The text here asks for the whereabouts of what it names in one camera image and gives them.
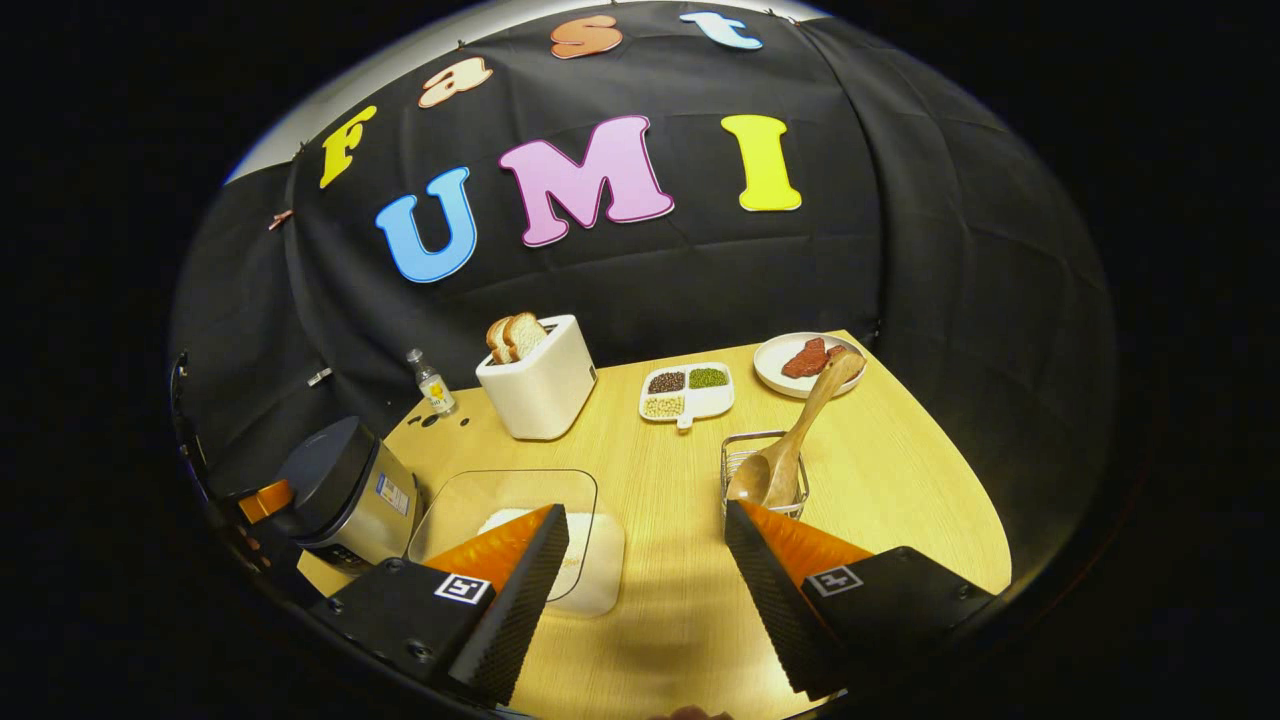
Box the white divided dish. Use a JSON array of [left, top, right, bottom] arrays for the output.
[[639, 361, 736, 431]]

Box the white round plate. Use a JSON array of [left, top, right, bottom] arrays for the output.
[[753, 332, 869, 400]]

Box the white toaster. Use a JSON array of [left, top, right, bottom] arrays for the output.
[[475, 314, 599, 442]]

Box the small glass bottle yellow label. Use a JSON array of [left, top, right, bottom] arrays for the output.
[[405, 348, 458, 418]]

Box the wooden spoon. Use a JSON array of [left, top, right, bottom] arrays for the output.
[[726, 347, 867, 509]]

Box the clear rectangular rice container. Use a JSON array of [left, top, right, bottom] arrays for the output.
[[405, 468, 627, 618]]

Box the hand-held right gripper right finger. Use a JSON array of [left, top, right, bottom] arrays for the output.
[[724, 500, 1001, 701]]

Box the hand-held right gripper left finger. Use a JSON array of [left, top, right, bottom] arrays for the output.
[[310, 503, 571, 709]]

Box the black backdrop cloth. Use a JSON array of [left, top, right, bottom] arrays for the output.
[[170, 0, 1116, 561]]

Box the metal wire chopstick holder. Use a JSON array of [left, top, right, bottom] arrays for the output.
[[720, 430, 811, 521]]

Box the dark grey rice cooker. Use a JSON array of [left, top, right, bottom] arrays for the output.
[[275, 416, 424, 576]]

